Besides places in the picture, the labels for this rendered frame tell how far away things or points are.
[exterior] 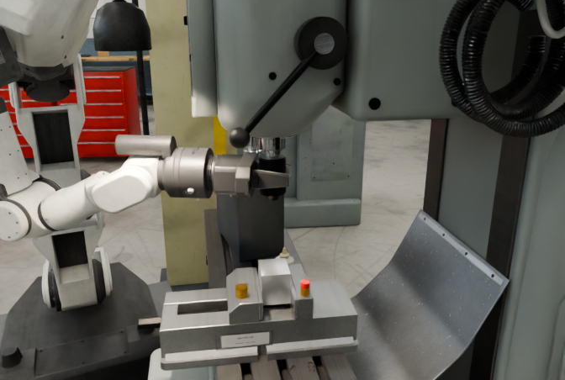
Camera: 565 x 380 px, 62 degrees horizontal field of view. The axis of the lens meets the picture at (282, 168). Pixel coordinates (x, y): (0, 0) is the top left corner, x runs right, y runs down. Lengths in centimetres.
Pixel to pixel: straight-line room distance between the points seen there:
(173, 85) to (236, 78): 183
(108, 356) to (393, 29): 117
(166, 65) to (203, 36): 176
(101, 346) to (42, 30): 91
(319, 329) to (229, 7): 56
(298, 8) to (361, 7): 9
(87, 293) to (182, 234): 119
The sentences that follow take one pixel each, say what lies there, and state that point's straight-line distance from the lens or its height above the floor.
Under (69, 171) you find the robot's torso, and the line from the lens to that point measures 138.
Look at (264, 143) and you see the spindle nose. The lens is 78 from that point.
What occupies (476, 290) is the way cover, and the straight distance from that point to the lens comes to 93.
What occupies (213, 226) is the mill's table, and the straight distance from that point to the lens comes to 140.
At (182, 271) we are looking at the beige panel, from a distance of 284.
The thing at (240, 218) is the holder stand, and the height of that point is 104.
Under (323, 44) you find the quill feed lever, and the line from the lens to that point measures 66.
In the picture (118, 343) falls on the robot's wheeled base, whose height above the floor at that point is 59.
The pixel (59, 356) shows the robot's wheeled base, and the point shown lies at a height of 59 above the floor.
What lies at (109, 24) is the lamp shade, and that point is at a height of 148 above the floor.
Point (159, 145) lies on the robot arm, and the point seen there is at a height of 129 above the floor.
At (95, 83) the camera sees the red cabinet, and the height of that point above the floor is 87.
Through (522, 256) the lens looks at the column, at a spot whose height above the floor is 112.
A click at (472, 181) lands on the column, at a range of 94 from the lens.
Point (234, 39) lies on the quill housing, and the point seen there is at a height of 146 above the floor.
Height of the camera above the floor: 148
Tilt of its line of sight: 17 degrees down
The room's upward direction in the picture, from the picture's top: straight up
